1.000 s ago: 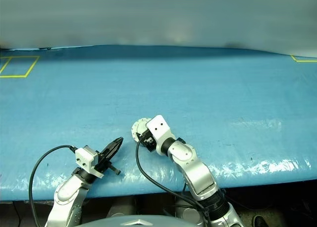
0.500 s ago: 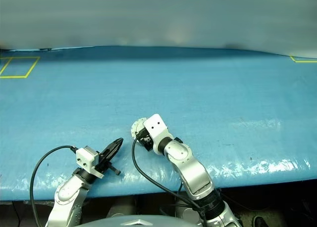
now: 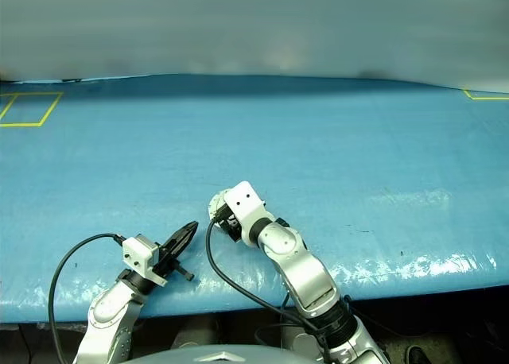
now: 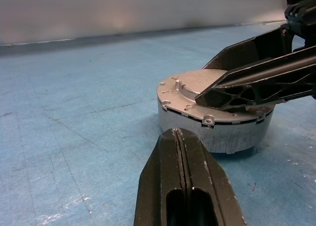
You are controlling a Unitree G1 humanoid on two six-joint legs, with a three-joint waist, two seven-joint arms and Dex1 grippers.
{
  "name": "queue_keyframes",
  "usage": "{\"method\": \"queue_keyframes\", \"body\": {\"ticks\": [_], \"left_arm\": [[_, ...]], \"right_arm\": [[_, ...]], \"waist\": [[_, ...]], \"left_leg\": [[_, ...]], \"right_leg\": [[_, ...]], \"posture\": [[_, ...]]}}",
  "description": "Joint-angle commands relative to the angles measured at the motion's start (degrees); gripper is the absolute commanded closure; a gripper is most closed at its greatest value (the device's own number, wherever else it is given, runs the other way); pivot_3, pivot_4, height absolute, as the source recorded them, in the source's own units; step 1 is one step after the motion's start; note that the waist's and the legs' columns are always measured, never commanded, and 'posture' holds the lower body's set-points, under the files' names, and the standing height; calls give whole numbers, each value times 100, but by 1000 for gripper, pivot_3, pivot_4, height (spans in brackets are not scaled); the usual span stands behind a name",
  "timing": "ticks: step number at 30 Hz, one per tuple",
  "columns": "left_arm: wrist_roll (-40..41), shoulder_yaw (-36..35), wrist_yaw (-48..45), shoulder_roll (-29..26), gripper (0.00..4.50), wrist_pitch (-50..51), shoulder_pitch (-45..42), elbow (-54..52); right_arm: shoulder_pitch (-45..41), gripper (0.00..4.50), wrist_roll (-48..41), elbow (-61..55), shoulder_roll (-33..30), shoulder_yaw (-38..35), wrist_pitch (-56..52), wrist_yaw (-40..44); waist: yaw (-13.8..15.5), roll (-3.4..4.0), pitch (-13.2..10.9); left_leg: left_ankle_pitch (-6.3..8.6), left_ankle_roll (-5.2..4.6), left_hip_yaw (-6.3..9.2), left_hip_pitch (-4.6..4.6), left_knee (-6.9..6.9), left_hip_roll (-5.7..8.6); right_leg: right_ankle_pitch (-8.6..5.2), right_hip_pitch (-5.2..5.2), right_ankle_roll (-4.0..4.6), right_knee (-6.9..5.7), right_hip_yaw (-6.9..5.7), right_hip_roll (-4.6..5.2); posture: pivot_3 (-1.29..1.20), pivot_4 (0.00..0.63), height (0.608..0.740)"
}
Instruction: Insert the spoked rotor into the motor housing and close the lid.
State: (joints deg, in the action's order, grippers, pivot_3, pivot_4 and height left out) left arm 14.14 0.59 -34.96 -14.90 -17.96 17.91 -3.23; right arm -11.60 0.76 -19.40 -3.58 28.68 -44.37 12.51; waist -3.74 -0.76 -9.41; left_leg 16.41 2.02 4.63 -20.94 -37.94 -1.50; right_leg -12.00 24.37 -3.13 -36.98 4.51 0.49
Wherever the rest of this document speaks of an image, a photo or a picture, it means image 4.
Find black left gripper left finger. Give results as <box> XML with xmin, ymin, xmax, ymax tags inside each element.
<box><xmin>133</xmin><ymin>128</ymin><xmax>187</xmax><ymax>226</ymax></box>

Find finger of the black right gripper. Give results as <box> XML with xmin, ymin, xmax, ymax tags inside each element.
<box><xmin>194</xmin><ymin>45</ymin><xmax>316</xmax><ymax>113</ymax></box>
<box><xmin>201</xmin><ymin>23</ymin><xmax>294</xmax><ymax>72</ymax></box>

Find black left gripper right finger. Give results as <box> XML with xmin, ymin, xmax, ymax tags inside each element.
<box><xmin>177</xmin><ymin>128</ymin><xmax>247</xmax><ymax>226</ymax></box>

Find silver lid with circuit board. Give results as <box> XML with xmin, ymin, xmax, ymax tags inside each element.
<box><xmin>156</xmin><ymin>68</ymin><xmax>276</xmax><ymax>128</ymax></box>

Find silver motor housing copper windings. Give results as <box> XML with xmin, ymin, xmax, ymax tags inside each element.
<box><xmin>157</xmin><ymin>100</ymin><xmax>275</xmax><ymax>154</ymax></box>

